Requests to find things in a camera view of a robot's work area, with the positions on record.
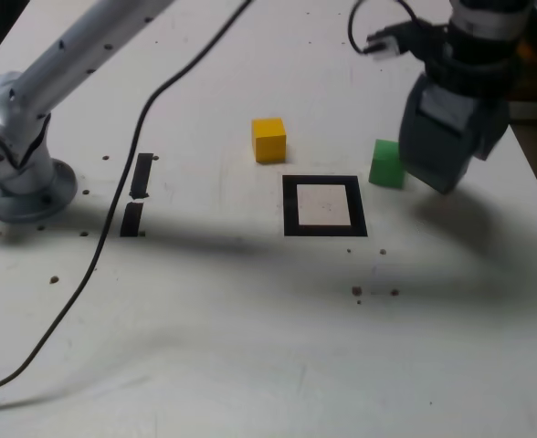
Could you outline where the gripper camera with plug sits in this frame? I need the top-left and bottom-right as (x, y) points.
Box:
(363, 20), (450, 63)

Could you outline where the black tape square outline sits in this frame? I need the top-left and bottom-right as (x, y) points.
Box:
(281, 174), (369, 238)

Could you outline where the green cube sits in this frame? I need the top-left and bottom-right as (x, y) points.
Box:
(368, 139), (406, 189)

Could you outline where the black tape strip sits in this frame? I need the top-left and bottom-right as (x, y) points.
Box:
(119, 152), (154, 238)

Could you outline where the black cable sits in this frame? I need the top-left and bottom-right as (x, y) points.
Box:
(0, 0), (437, 397)

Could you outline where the yellow cube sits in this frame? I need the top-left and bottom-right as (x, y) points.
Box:
(251, 117), (288, 164)

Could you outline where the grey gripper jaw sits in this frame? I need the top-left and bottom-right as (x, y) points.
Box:
(398, 75), (479, 195)
(471, 98), (511, 161)

